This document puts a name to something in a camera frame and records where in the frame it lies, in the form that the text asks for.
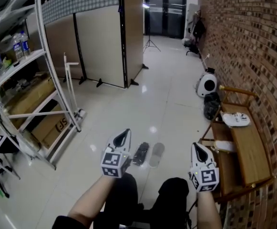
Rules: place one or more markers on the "large brown cardboard box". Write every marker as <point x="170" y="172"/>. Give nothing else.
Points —
<point x="31" y="99"/>

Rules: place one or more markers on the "printed brown cardboard box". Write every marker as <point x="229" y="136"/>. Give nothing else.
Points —
<point x="50" y="129"/>

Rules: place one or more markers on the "person's right forearm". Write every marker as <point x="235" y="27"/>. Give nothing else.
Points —
<point x="209" y="210"/>

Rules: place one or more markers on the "white round machine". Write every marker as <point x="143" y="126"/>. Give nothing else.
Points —
<point x="207" y="83"/>

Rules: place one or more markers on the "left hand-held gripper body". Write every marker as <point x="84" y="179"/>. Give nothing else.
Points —
<point x="112" y="162"/>

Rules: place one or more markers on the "black hanging jacket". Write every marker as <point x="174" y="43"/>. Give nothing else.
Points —
<point x="199" y="28"/>

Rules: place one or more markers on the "white floor stand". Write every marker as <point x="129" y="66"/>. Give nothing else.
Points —
<point x="69" y="89"/>

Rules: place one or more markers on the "white leaning board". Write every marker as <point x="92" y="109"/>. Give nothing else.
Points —
<point x="190" y="20"/>

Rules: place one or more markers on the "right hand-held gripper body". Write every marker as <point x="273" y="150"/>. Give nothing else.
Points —
<point x="206" y="176"/>

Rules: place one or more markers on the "black plastic bag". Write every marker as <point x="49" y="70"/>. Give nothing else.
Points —
<point x="211" y="105"/>

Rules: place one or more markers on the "checkered grey cloth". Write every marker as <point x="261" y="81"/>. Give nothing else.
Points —
<point x="78" y="1"/>

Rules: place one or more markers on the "wooden shoe bench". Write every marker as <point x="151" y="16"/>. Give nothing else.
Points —
<point x="246" y="149"/>

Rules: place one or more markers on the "black slipper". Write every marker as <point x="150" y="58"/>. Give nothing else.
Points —
<point x="141" y="153"/>

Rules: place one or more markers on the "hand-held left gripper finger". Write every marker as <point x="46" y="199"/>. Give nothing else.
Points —
<point x="116" y="135"/>
<point x="128" y="143"/>

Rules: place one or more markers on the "person's left forearm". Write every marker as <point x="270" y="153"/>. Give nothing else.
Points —
<point x="90" y="200"/>

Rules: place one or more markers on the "person's black left sleeve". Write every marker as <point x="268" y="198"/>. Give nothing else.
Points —
<point x="67" y="222"/>

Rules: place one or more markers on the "grey slipper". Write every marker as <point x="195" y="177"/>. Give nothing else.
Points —
<point x="157" y="154"/>

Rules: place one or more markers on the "person's leg black trousers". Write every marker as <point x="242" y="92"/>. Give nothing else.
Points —
<point x="123" y="199"/>
<point x="170" y="201"/>

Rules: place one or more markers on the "beige room divider panels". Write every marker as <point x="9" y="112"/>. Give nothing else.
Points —
<point x="100" y="44"/>

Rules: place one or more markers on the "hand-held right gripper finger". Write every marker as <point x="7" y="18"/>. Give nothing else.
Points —
<point x="193" y="155"/>
<point x="207" y="154"/>

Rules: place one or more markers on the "black double door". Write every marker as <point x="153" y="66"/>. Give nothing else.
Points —
<point x="166" y="11"/>

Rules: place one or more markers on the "black tripod light stand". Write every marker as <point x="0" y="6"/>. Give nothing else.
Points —
<point x="150" y="42"/>

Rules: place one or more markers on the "person's right leg black trousers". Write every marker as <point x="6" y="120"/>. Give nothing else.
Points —
<point x="170" y="201"/>

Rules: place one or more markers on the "white metal shelving rack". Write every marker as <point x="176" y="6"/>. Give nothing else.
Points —
<point x="47" y="63"/>

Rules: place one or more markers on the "person's left leg black trousers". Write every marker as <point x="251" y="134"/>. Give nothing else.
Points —
<point x="123" y="199"/>

